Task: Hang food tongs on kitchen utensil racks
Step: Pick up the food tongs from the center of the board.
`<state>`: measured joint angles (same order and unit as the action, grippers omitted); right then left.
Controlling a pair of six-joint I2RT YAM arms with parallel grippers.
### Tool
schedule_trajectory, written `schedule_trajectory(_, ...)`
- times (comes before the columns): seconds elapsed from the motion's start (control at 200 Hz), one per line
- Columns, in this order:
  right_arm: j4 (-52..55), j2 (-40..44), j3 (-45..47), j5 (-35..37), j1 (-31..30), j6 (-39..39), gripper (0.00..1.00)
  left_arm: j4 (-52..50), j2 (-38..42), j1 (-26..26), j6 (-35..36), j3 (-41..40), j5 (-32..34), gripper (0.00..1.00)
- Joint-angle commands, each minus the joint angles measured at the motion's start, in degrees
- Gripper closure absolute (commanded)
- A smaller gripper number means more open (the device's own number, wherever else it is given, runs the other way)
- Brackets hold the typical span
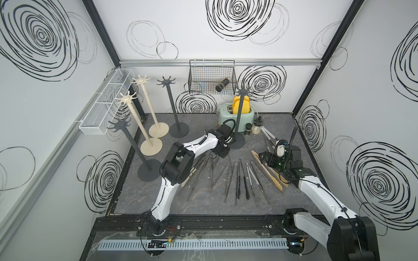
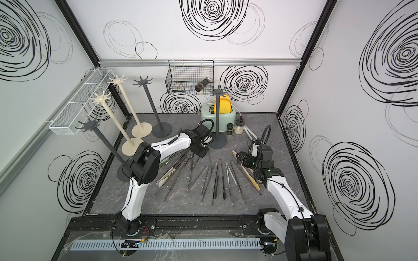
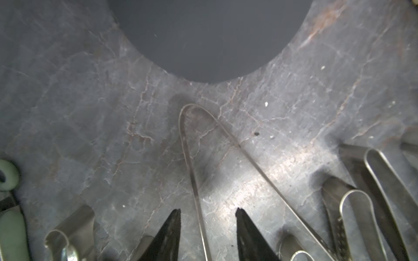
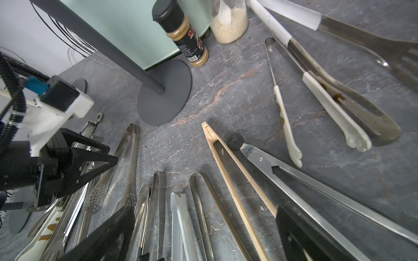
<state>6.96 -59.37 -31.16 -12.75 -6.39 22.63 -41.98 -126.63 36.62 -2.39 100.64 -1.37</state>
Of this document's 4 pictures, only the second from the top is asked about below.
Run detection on grey slotted cable duct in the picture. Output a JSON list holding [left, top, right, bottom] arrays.
[[70, 238, 262, 251]]

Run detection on small brown spice jar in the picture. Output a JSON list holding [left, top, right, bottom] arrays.
[[226, 123, 234, 137]]

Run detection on steel v-shaped tongs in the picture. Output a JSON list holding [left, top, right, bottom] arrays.
[[187, 158, 207, 192]]

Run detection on dark bottle in basket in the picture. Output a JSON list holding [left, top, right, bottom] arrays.
[[194, 77, 210, 92]]

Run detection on beige plastic tongs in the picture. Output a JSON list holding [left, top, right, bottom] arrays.
[[232, 150, 261, 194]]

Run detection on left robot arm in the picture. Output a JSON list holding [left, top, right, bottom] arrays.
[[116, 125, 211, 236]]

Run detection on grey utensil rack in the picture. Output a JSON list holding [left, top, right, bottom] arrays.
[[76, 119, 130, 182], [209, 85, 228, 150], [134, 76, 173, 138]]

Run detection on black tweezer tongs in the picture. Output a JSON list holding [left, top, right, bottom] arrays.
[[212, 160, 222, 202]]

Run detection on cream utensil rack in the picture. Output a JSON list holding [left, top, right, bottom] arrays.
[[109, 75, 152, 138], [89, 91, 145, 157]]

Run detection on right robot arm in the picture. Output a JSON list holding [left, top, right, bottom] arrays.
[[236, 125, 332, 261]]

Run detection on white wire wall basket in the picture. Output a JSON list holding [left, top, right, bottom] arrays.
[[49, 68, 114, 136]]

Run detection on large steel tongs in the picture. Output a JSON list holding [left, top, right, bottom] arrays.
[[153, 156, 193, 197]]

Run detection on mint green toaster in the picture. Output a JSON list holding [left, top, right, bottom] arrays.
[[200, 102, 236, 133]]

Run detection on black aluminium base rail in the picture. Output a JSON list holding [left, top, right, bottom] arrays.
[[65, 214, 274, 237]]

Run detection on front cream utensil rack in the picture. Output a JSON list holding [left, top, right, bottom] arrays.
[[89, 91, 145, 157]]

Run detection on back cream utensil rack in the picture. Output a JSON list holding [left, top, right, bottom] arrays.
[[109, 75, 152, 138]]

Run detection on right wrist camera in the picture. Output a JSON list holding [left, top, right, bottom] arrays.
[[249, 140, 261, 157]]

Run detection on black wire wall basket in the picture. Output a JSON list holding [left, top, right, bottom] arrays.
[[165, 59, 214, 95]]

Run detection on glass sugar jar black lid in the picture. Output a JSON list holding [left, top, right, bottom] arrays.
[[234, 116, 245, 135]]

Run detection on white handled slim tongs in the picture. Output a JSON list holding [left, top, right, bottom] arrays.
[[226, 163, 245, 200]]

